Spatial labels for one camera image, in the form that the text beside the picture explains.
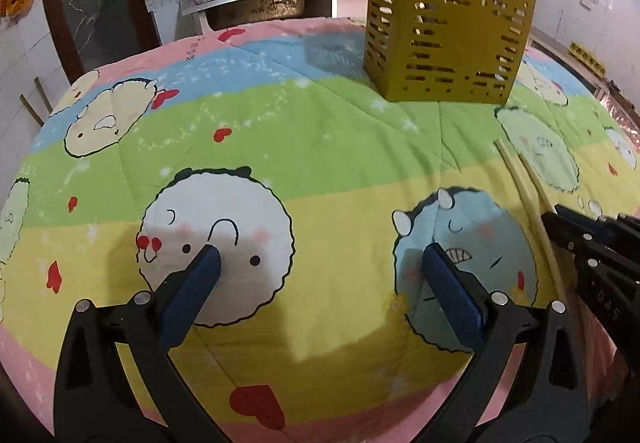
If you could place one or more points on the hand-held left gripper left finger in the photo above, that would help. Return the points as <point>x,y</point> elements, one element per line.
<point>195,293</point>

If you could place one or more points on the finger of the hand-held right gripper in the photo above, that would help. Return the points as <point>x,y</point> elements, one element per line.
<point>565,235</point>
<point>582,221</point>

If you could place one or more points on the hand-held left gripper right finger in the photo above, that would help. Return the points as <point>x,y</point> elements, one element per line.
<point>452,293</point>

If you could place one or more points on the wooden chopstick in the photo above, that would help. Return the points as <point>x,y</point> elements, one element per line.
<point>537,183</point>
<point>530,218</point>

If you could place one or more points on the yellow slotted utensil holder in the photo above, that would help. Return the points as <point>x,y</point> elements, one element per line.
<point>440,48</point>

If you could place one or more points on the pink foil sheet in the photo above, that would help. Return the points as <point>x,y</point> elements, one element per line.
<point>622,115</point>

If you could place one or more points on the yellow egg carton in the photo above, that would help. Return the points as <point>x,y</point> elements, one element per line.
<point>587,56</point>

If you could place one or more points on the cartoon printed blanket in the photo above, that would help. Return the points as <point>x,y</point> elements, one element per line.
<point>325,148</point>

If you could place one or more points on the brown wooden stick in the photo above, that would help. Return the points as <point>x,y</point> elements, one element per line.
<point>31,110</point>
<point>44,94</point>

